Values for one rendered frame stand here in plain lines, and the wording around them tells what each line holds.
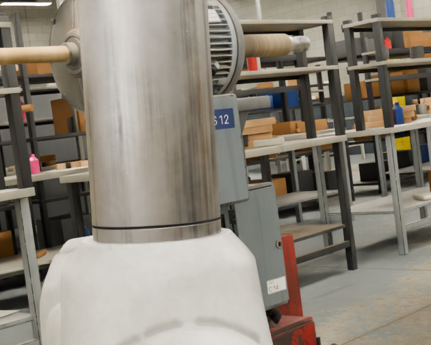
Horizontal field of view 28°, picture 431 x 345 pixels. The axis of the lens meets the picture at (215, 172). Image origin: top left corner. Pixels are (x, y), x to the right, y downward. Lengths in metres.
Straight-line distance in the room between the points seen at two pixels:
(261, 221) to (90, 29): 1.22
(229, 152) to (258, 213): 0.30
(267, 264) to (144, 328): 1.25
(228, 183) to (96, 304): 0.95
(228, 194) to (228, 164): 0.05
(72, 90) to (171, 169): 1.21
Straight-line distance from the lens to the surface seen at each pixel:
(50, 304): 0.83
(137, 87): 0.62
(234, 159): 1.56
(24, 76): 7.25
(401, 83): 11.31
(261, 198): 1.83
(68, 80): 1.83
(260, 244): 1.83
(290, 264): 2.04
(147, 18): 0.63
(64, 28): 1.83
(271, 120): 5.47
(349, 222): 5.77
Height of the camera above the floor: 1.06
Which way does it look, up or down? 3 degrees down
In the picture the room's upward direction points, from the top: 8 degrees counter-clockwise
